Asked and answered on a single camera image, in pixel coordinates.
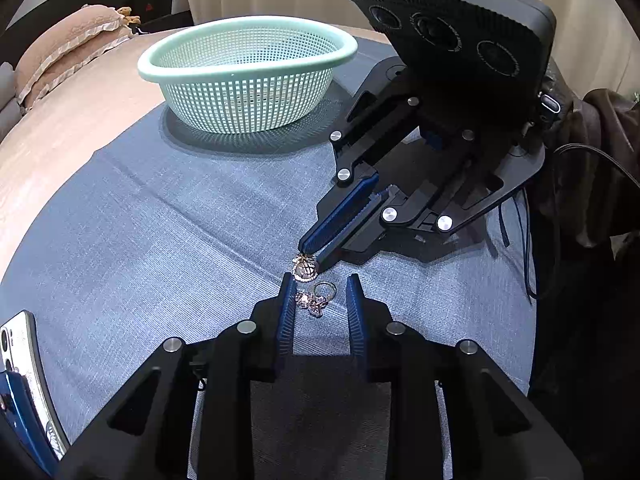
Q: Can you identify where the round gold charm earring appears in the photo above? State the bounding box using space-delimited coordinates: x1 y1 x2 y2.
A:
291 254 319 282

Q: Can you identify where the blue metallic box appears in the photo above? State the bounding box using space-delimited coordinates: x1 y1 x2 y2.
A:
0 370 57 478

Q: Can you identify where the beige bed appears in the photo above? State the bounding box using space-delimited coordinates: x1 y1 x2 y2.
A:
0 25 391 261

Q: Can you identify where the white patterned phone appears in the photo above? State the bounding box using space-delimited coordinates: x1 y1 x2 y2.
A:
0 310 71 461

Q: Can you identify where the beige frilled pillow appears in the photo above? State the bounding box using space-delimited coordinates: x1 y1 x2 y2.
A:
22 30 138 113
14 4 132 96

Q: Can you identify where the mint green plastic basket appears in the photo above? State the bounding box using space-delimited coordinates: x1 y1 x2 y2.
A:
137 16 359 135

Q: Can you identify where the grey pillow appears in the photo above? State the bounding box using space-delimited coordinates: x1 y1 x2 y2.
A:
0 62 26 141

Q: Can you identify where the black cable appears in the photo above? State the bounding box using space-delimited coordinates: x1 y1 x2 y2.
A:
497 142 640 302

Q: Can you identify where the blue cloth mat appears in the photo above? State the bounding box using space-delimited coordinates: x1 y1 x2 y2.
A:
0 35 540 480

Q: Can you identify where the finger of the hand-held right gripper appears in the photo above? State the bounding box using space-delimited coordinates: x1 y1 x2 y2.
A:
312 127 481 269
298 92 423 257

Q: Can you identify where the person's right forearm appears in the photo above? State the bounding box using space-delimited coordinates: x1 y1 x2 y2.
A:
542 60 640 251

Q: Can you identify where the silver charm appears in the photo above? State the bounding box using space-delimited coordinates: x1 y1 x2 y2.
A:
295 281 337 317

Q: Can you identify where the brown plush toy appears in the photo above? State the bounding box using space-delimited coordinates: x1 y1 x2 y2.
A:
116 6 143 29

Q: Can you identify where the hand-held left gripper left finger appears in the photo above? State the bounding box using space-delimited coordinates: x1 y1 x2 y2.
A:
60 272 301 480

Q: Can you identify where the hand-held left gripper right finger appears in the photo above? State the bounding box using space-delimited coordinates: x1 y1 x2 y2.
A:
345 274 586 480

